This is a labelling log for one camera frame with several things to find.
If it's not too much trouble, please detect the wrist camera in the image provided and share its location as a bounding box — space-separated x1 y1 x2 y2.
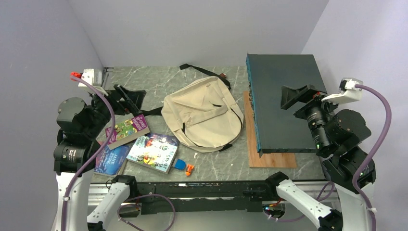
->
321 78 363 105
70 68 108 96

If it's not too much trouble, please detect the dark network switch box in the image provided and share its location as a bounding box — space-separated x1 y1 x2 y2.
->
246 53 326 156

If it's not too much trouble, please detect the wooden board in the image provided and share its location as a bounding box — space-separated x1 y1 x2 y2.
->
242 91 297 168

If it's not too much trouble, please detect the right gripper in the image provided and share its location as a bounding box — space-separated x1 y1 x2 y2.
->
279 82 346 151

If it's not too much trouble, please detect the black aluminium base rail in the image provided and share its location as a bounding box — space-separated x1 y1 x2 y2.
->
133 180 287 215

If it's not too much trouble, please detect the treehouse paperback book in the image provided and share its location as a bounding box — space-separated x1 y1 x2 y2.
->
127 133 179 174

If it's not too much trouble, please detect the blue Jane Eyre book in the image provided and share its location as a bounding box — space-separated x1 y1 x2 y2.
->
94 145 130 177

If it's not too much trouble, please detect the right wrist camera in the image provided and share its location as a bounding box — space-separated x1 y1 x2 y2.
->
321 78 363 105

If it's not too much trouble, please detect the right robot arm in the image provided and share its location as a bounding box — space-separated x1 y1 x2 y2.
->
265 80 376 231

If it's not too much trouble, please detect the orange pencil sharpener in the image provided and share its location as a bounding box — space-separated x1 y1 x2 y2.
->
185 164 195 176

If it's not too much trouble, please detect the blue eraser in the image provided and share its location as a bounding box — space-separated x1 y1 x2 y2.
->
172 158 187 170

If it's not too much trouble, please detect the purple green paperback book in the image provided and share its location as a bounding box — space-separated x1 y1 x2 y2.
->
105 115 150 150

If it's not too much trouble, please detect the beige canvas backpack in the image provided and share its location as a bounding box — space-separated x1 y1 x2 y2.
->
141 66 244 153

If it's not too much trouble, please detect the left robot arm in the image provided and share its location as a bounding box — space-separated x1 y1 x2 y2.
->
52 85 146 231

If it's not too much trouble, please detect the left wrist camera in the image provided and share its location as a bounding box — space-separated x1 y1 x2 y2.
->
70 68 108 96

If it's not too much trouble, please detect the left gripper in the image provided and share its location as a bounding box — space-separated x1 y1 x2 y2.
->
85 82 146 136

